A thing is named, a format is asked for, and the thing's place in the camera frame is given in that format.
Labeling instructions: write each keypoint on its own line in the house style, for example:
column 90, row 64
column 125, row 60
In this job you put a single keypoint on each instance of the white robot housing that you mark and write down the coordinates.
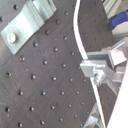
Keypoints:
column 119, row 116

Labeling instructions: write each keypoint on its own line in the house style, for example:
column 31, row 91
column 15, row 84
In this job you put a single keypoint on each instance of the grey metal bracket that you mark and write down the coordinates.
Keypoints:
column 32, row 17

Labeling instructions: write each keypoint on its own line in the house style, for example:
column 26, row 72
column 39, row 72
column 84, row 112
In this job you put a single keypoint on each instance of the blue clamp part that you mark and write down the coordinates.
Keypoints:
column 118, row 19

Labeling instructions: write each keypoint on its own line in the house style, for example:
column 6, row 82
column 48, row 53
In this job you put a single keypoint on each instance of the aluminium frame profile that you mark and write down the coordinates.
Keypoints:
column 113, row 7

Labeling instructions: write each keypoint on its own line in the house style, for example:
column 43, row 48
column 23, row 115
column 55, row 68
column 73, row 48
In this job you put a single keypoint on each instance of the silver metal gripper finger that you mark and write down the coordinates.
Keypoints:
column 101, row 65

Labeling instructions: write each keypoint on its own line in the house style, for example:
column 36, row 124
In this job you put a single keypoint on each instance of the silver bracket bolt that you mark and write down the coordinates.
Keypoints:
column 12, row 38

